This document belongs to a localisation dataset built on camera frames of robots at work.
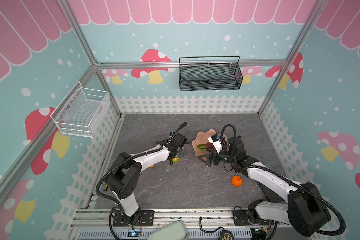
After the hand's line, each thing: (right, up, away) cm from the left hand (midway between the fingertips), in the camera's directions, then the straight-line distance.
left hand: (174, 153), depth 93 cm
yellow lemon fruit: (+1, -4, 0) cm, 4 cm away
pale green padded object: (+1, -32, -24) cm, 40 cm away
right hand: (+16, +2, -12) cm, 20 cm away
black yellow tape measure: (+25, -33, -25) cm, 49 cm away
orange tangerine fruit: (+36, -14, -10) cm, 39 cm away
